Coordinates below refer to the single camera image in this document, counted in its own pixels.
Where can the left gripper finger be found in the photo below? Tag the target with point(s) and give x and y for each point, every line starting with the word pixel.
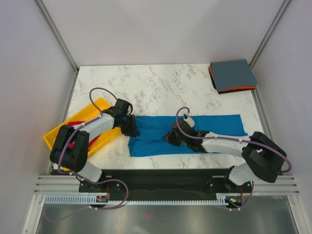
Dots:
pixel 129 132
pixel 132 120

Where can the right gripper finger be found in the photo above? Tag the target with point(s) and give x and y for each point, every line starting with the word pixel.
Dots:
pixel 174 141
pixel 170 136

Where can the left aluminium corner post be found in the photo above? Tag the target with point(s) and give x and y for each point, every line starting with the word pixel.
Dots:
pixel 52 26

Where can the folded orange shirt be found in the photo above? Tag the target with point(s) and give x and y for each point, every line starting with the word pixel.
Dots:
pixel 240 88

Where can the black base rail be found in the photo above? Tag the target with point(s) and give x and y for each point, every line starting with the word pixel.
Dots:
pixel 163 184

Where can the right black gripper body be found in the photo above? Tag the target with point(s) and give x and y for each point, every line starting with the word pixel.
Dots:
pixel 182 140

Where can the aluminium corner post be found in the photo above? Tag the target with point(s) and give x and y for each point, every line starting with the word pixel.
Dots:
pixel 270 31
pixel 52 26

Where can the white slotted cable duct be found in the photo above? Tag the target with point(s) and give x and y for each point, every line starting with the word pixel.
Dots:
pixel 96 200

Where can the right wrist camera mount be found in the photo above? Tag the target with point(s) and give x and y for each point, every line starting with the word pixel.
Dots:
pixel 189 120

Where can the folded grey blue shirt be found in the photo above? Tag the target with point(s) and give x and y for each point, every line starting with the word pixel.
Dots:
pixel 232 74

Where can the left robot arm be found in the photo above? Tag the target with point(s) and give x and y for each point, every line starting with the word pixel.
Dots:
pixel 70 149

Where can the red t shirt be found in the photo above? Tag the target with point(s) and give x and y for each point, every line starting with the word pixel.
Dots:
pixel 75 124

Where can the blue t shirt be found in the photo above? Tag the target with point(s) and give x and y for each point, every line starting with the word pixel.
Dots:
pixel 151 129

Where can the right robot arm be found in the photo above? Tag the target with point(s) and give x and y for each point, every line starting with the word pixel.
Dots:
pixel 263 158

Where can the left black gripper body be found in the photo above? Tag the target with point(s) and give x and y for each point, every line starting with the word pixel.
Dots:
pixel 126 124

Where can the right aluminium corner post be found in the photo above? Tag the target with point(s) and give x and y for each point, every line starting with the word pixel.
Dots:
pixel 270 31

